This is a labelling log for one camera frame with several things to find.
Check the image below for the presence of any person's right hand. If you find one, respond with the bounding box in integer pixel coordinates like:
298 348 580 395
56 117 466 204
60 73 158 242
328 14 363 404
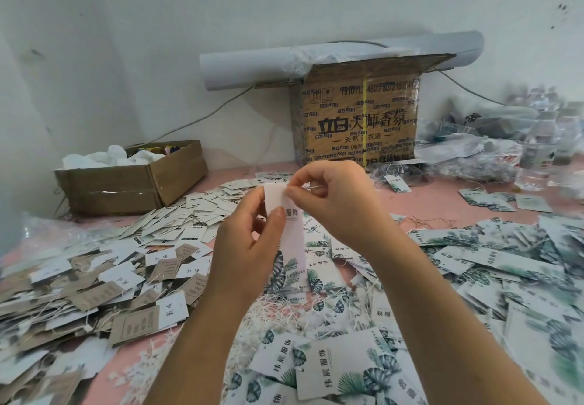
285 159 403 257

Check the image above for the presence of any person's left hand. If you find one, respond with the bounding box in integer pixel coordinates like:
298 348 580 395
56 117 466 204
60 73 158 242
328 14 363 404
205 185 288 314

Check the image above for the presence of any single white leaf print tag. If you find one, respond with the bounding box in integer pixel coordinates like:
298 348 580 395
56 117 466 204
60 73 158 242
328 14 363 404
263 181 311 301

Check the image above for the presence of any heap of small tags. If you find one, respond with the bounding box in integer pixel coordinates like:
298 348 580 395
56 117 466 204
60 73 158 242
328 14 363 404
114 172 407 241

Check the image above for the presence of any pile of white strings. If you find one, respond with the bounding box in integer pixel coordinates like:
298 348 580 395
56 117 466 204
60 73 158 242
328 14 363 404
114 295 311 405

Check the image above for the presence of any pile of green leaf tags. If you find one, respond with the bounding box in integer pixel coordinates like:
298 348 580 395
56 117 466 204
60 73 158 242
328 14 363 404
223 213 584 405

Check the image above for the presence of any pile of brown white tags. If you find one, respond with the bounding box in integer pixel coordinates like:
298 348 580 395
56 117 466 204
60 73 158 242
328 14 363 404
0 231 215 405

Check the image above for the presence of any person's left forearm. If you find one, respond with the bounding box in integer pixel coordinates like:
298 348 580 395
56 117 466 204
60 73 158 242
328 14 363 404
144 300 257 405

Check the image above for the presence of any person's right forearm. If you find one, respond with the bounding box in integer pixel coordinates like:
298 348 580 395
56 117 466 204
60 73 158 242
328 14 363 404
365 236 549 405

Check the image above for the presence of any large printed cardboard box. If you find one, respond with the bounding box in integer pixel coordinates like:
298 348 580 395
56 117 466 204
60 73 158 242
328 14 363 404
290 52 456 168

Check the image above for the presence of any small open cardboard box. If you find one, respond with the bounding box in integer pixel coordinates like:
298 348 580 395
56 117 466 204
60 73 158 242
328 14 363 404
54 139 209 217

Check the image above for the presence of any white crumpled material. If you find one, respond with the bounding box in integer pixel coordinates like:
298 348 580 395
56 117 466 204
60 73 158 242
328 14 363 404
60 145 167 170

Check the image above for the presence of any white roll in plastic wrap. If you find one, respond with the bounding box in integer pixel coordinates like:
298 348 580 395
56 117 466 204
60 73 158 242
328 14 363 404
200 30 485 91

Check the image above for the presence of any heap of clear plastic bags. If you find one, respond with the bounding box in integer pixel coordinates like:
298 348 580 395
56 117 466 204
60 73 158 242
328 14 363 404
415 81 584 192

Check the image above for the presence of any clear plastic bag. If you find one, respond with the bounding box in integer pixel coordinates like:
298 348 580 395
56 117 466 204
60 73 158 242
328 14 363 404
18 216 92 255

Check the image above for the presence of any black cable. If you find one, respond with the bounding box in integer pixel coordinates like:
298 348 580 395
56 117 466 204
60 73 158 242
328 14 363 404
137 85 255 146

